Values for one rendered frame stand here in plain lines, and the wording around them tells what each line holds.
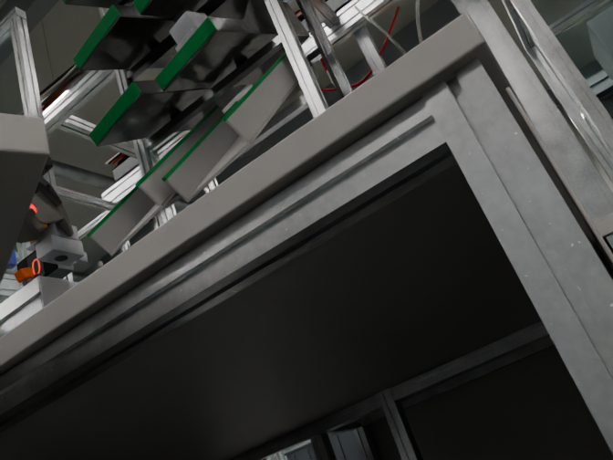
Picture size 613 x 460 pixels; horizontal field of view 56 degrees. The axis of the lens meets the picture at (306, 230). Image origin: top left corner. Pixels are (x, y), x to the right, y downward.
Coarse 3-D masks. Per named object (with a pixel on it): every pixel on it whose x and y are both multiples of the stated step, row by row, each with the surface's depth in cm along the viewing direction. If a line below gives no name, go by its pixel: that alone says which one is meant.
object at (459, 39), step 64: (448, 64) 40; (320, 128) 45; (256, 192) 47; (448, 192) 59; (128, 256) 53; (320, 256) 63; (384, 256) 70; (448, 256) 79; (64, 320) 56; (192, 320) 68; (256, 320) 76; (320, 320) 86; (384, 320) 100; (448, 320) 118; (512, 320) 145; (128, 384) 82; (192, 384) 94; (256, 384) 110; (320, 384) 134; (384, 384) 170; (0, 448) 89; (64, 448) 104; (128, 448) 124; (192, 448) 155
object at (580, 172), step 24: (456, 0) 190; (480, 0) 186; (480, 24) 184; (504, 48) 178; (504, 72) 177; (528, 72) 173; (528, 96) 171; (552, 120) 166; (552, 144) 165; (576, 144) 162; (576, 168) 160; (576, 192) 159; (600, 192) 156; (600, 216) 155
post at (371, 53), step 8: (360, 32) 209; (368, 32) 209; (360, 40) 207; (368, 40) 205; (368, 48) 206; (376, 48) 205; (368, 56) 204; (376, 56) 202; (376, 64) 202; (384, 64) 203; (376, 72) 201
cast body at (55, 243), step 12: (48, 228) 100; (60, 228) 100; (72, 228) 103; (48, 240) 98; (60, 240) 99; (72, 240) 101; (36, 252) 99; (48, 252) 97; (60, 252) 98; (72, 252) 100; (84, 252) 104; (60, 264) 102; (84, 264) 104
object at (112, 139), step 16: (144, 80) 86; (128, 96) 85; (144, 96) 84; (160, 96) 88; (176, 96) 92; (192, 96) 96; (224, 96) 105; (112, 112) 87; (128, 112) 86; (144, 112) 90; (160, 112) 94; (208, 112) 108; (96, 128) 89; (112, 128) 88; (128, 128) 91; (144, 128) 95; (160, 128) 100; (96, 144) 90
